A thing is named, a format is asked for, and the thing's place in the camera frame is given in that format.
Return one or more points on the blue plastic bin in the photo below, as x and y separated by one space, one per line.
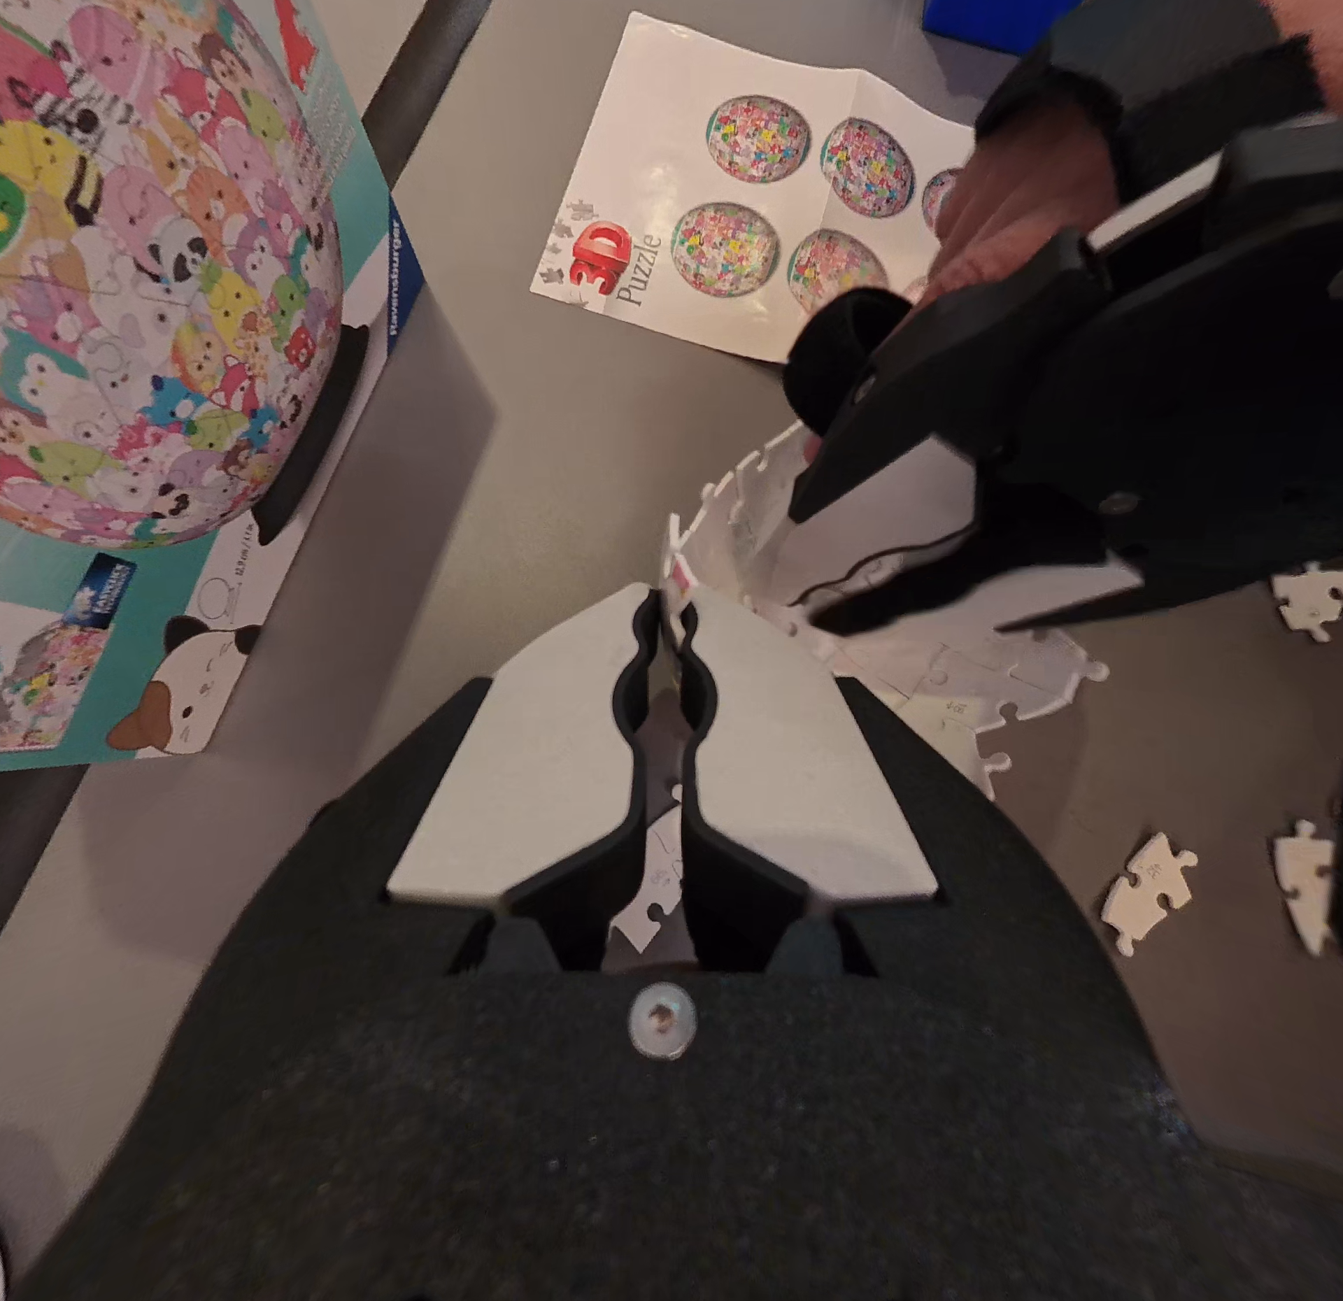
976 2

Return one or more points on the white puzzle piece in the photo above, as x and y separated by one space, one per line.
1149 893
1307 886
1312 604

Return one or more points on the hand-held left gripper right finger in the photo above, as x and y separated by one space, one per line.
809 778

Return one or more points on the colourful puzzle ball box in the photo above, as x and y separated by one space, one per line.
159 272

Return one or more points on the person's right hand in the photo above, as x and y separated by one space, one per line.
1018 199

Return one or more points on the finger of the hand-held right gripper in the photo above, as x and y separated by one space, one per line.
914 504

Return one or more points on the partly built white puzzle ball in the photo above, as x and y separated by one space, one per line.
944 684

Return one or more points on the puzzle instruction leaflet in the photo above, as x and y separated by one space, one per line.
673 116

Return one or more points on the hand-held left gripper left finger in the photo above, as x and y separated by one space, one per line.
527 778

